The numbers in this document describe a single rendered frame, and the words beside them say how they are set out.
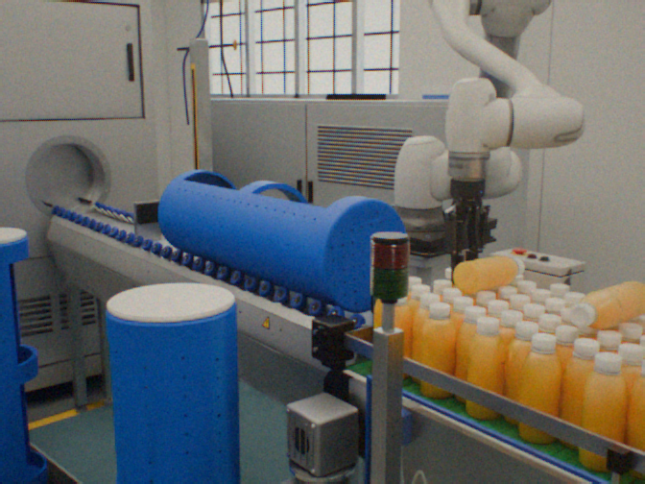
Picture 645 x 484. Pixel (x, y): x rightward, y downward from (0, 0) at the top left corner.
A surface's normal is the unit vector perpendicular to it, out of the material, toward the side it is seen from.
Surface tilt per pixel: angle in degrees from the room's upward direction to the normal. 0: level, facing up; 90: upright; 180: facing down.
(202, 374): 90
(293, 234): 69
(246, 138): 90
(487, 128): 95
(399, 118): 90
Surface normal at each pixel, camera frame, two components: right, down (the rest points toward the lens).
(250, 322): -0.74, -0.21
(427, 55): -0.71, 0.15
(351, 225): 0.62, 0.16
